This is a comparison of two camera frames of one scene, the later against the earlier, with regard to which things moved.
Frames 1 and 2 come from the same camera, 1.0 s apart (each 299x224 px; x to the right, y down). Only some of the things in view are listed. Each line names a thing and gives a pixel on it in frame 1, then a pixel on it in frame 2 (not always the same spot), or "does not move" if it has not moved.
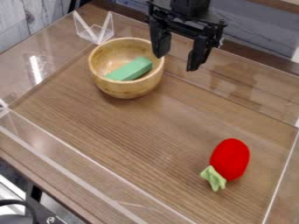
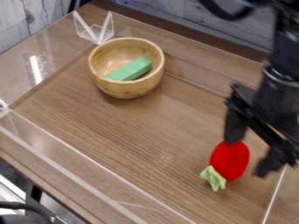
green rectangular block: x=131 y=70 does not move
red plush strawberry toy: x=228 y=161 does not move
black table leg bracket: x=44 y=215 does not move
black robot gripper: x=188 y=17 to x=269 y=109
